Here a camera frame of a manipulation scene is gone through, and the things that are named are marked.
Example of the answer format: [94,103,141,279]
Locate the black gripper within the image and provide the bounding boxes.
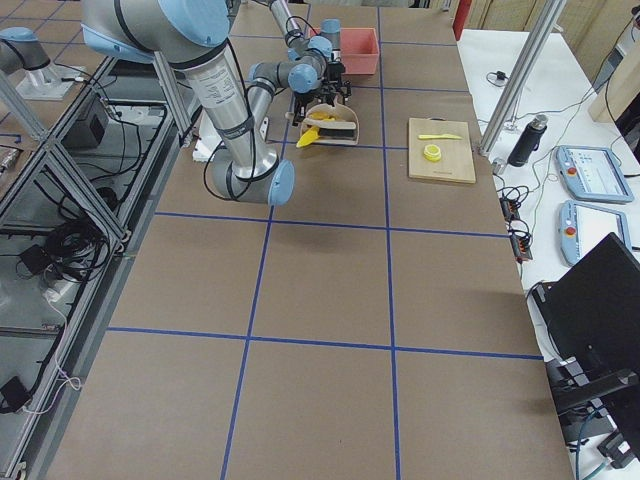
[291,90,319,125]
[319,61,352,104]

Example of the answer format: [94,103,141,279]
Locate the beige plastic dustpan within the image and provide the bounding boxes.
[296,103,359,148]

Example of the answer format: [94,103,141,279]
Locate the tan toy ginger root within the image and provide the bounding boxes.
[307,112,336,121]

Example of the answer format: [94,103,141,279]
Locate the yellow toy corn cob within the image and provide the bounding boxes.
[296,125,320,148]

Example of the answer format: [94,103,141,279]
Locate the beige hand brush black bristles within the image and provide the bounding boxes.
[298,114,358,143]

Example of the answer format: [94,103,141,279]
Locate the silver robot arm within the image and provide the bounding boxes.
[82,1,334,206]
[267,1,351,105]

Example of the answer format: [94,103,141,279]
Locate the pink plastic bin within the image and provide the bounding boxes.
[340,26,380,76]

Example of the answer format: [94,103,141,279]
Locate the yellow plastic knife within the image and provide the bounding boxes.
[417,133,463,141]

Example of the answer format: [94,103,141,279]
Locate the yellow lemon slices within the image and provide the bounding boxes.
[422,144,442,162]

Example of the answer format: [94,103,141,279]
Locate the bamboo cutting board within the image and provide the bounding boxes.
[408,118,476,184]

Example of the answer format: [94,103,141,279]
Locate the black water bottle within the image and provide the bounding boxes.
[507,114,548,167]

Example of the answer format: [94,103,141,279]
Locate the black power strip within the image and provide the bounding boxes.
[500,197,533,264]

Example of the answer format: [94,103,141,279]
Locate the blue teach pendant far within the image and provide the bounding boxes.
[554,145,635,204]

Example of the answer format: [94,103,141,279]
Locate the blue teach pendant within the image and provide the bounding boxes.
[558,200,632,266]
[554,145,635,204]

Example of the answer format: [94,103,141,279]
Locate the blue teach pendant near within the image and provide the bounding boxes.
[558,200,632,266]

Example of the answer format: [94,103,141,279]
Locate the black monitor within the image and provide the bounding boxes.
[538,233,639,455]

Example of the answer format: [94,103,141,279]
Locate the aluminium frame post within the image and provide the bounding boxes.
[478,0,567,157]

